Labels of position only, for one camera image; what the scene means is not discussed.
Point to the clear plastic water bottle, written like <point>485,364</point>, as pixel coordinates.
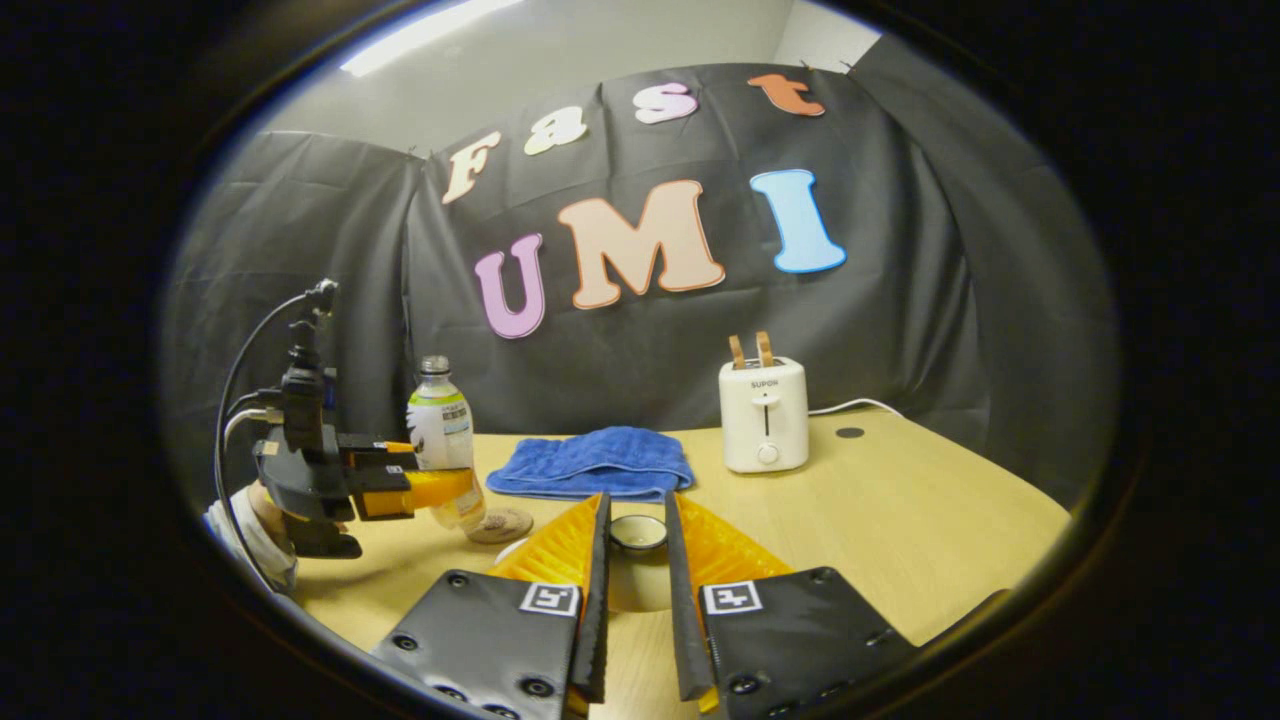
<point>440,420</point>

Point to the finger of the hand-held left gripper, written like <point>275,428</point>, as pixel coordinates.
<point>390,495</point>
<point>375,452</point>

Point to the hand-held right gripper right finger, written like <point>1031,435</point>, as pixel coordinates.
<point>680,600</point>

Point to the white teacup lid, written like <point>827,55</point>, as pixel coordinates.
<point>638,580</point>

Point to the white ceramic teacup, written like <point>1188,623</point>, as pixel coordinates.
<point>510,550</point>

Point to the white toaster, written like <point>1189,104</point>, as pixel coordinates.
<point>765,415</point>

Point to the round brown coaster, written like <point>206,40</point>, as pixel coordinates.
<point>505,525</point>

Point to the blue folded towel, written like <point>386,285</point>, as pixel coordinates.
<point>595,460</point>

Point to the black backdrop cloth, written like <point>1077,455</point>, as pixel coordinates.
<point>950,300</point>

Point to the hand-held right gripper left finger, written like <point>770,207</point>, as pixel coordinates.
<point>598,600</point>

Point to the brown toast slice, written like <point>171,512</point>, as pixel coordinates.
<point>736,352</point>
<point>764,349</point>

